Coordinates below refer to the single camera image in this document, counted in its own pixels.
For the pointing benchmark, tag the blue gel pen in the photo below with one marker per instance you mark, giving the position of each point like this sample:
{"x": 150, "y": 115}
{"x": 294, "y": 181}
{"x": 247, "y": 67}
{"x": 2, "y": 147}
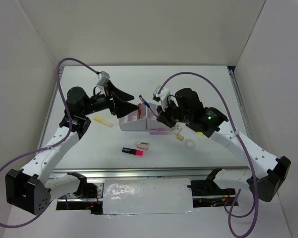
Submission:
{"x": 147, "y": 105}

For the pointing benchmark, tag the white staples box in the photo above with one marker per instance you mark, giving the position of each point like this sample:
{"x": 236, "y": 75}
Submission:
{"x": 177, "y": 129}

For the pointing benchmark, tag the left white divided organizer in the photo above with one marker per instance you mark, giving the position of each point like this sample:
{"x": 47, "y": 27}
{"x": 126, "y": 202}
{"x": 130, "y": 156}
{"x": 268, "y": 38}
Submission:
{"x": 132, "y": 123}

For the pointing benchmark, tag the tan eraser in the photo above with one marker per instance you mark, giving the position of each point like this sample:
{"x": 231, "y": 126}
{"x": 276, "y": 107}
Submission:
{"x": 180, "y": 137}

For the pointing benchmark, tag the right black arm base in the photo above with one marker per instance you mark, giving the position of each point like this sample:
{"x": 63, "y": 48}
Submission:
{"x": 206, "y": 193}

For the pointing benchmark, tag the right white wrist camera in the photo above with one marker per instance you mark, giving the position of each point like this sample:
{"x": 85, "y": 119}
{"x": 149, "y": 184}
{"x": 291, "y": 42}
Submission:
{"x": 161, "y": 96}

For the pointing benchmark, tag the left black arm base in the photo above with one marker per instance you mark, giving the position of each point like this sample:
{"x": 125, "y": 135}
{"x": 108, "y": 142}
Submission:
{"x": 88, "y": 192}

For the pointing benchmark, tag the white divided organizer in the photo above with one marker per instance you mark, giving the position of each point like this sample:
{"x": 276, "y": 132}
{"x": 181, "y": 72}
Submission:
{"x": 132, "y": 123}
{"x": 152, "y": 123}

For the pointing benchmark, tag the black pink highlighter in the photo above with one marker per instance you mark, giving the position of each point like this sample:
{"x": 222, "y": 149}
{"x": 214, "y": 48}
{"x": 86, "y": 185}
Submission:
{"x": 132, "y": 151}

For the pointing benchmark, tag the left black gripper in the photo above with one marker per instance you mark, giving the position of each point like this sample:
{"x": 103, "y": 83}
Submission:
{"x": 118, "y": 105}

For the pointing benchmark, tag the pale yellow highlighter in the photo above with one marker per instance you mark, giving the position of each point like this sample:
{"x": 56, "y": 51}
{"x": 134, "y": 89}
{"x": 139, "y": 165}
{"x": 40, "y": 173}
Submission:
{"x": 103, "y": 121}

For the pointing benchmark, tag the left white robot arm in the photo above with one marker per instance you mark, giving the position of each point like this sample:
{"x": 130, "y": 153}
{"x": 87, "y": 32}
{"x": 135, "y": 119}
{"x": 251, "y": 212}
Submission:
{"x": 29, "y": 188}

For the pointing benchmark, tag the red pen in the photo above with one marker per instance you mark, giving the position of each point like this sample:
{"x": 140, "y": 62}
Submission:
{"x": 139, "y": 111}

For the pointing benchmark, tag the clear tape roll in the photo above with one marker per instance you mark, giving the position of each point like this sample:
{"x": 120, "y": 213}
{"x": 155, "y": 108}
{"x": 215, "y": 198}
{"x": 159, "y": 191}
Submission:
{"x": 189, "y": 143}

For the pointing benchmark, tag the right white divided organizer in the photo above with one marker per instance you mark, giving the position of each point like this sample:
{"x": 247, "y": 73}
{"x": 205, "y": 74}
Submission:
{"x": 152, "y": 123}

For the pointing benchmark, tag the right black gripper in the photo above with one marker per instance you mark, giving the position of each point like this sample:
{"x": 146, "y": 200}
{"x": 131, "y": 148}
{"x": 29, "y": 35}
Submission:
{"x": 163, "y": 116}

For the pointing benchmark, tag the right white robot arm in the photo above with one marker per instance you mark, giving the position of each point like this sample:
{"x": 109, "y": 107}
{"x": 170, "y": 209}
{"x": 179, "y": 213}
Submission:
{"x": 266, "y": 172}

